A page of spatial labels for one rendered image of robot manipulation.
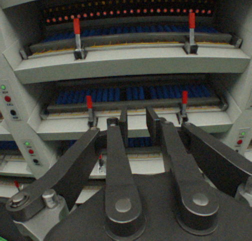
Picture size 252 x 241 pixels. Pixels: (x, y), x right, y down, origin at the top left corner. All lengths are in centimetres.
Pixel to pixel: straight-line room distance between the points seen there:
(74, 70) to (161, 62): 21
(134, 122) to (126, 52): 19
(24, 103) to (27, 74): 8
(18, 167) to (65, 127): 33
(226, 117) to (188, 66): 22
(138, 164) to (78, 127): 26
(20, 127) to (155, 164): 47
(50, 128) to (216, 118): 51
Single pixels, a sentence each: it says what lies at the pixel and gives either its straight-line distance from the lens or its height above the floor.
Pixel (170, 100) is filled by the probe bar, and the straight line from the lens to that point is 46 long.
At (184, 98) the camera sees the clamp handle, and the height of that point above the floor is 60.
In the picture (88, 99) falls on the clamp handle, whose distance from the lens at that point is 41.
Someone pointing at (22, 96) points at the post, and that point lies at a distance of 46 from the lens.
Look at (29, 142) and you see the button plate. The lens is 54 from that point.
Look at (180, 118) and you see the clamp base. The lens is 43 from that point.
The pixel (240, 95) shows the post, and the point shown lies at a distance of 49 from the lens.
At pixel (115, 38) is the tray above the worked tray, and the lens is 40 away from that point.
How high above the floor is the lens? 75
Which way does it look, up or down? 28 degrees down
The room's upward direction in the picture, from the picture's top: 4 degrees counter-clockwise
